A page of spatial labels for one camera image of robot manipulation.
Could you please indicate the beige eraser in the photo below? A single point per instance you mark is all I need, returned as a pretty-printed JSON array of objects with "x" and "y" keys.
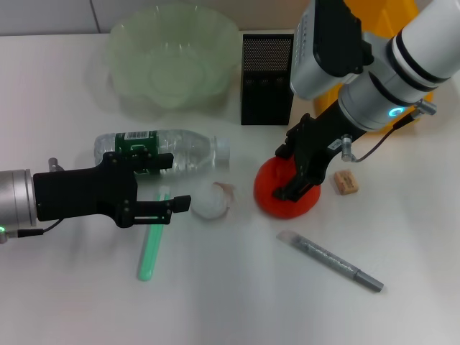
[{"x": 346, "y": 182}]

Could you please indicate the white garlic bulb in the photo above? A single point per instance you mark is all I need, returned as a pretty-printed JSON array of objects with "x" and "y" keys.
[{"x": 210, "y": 203}]

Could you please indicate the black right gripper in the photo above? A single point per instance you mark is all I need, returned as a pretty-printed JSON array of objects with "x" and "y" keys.
[{"x": 316, "y": 143}]

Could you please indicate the grey marker pen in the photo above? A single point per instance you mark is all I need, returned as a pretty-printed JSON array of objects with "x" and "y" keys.
[{"x": 330, "y": 258}]

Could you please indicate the black mesh pen holder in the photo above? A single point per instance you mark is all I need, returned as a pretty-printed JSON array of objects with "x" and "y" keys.
[{"x": 266, "y": 104}]

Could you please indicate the green pen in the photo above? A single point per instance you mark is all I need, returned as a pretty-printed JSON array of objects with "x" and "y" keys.
[{"x": 149, "y": 251}]

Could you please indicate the yellow plastic bin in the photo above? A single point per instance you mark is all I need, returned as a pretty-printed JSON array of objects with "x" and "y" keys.
[{"x": 379, "y": 16}]

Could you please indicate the pale green glass bowl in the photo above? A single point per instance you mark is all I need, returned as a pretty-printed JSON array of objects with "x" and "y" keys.
[{"x": 172, "y": 64}]

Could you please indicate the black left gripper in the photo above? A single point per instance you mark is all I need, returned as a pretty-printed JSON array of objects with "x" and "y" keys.
[{"x": 79, "y": 194}]

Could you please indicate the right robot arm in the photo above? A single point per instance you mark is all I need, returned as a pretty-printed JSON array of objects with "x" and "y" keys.
[{"x": 377, "y": 90}]

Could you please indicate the clear water bottle green label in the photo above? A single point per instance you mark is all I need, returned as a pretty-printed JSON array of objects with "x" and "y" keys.
[{"x": 194, "y": 151}]

